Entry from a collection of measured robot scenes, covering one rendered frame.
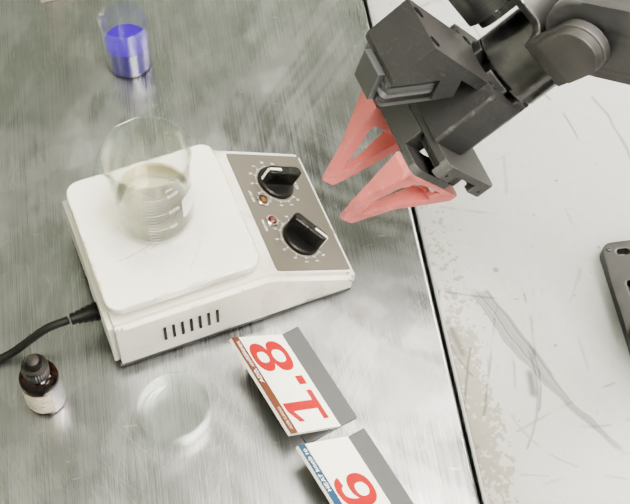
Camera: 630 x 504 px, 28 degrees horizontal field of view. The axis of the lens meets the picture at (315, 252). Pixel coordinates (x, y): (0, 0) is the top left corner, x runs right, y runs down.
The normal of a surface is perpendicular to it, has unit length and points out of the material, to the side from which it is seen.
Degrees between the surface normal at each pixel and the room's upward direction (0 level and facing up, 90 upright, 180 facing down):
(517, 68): 55
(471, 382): 0
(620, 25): 90
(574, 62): 90
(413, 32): 40
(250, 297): 90
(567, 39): 90
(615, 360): 0
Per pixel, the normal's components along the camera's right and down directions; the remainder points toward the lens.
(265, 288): 0.37, 0.80
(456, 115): -0.57, -0.20
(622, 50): -0.61, 0.68
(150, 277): 0.03, -0.51
